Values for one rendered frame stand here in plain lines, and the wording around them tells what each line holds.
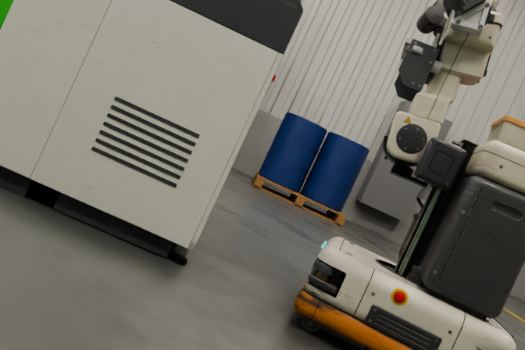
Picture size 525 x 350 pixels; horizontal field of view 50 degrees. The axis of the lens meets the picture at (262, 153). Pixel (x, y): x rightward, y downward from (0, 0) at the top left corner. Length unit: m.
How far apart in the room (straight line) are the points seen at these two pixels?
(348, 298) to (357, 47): 7.43
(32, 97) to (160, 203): 0.54
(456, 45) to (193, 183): 1.04
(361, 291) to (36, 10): 1.37
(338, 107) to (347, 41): 1.04
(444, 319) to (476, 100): 7.88
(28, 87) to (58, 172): 0.29
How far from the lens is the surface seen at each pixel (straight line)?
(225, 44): 1.88
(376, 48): 9.11
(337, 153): 7.03
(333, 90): 8.91
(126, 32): 1.92
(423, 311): 1.84
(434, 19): 2.38
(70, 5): 1.97
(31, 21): 2.00
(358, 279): 1.82
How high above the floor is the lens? 0.48
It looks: 1 degrees down
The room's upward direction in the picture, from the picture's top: 25 degrees clockwise
